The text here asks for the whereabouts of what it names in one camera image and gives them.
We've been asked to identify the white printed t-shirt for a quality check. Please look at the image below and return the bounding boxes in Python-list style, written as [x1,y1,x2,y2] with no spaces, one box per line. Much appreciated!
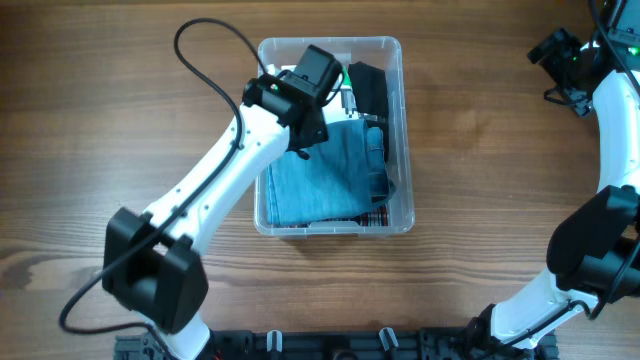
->
[265,63,360,125]

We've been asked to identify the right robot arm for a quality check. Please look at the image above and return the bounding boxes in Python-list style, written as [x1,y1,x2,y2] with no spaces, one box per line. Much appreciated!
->
[450,1,639,359]

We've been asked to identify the red plaid shirt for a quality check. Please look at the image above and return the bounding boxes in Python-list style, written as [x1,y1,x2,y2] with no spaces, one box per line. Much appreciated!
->
[287,203,391,229]

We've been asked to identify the blue denim jeans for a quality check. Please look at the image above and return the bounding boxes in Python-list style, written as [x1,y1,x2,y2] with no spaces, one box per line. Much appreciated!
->
[266,119,396,227]

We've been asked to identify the clear plastic storage bin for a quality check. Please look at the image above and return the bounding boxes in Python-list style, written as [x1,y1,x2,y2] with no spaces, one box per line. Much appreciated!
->
[254,36,415,239]

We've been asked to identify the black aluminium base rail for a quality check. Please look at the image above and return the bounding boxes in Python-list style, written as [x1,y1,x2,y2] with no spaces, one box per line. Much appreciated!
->
[112,326,558,360]

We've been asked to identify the black garment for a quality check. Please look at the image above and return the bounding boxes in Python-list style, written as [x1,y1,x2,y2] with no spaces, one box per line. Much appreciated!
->
[348,61,389,160]

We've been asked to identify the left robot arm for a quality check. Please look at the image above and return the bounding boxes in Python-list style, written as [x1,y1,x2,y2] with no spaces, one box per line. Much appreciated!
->
[101,71,338,359]

